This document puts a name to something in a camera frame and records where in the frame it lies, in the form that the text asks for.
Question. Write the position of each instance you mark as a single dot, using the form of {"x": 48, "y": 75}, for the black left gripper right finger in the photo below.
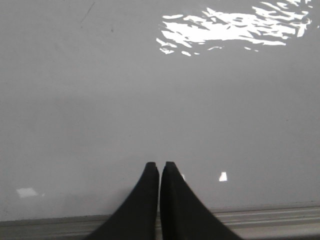
{"x": 183, "y": 216}

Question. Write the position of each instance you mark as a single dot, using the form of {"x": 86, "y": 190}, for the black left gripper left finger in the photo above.
{"x": 135, "y": 219}

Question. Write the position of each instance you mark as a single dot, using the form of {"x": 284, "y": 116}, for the white whiteboard with aluminium frame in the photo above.
{"x": 92, "y": 90}

